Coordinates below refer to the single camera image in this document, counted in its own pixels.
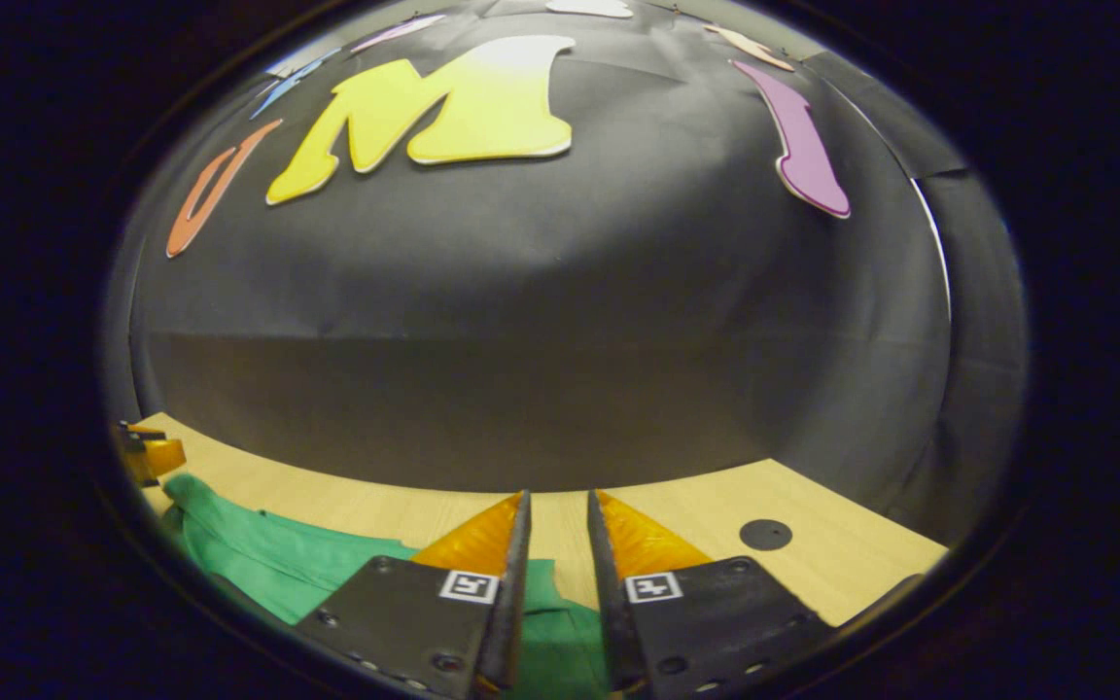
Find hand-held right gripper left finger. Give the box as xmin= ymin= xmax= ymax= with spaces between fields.
xmin=293 ymin=489 xmax=533 ymax=699

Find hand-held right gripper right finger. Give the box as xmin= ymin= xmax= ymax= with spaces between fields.
xmin=586 ymin=489 xmax=838 ymax=697

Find green T-shirt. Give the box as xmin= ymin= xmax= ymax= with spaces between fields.
xmin=159 ymin=472 xmax=612 ymax=700

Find black backdrop cloth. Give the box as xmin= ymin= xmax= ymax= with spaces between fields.
xmin=103 ymin=0 xmax=1028 ymax=545

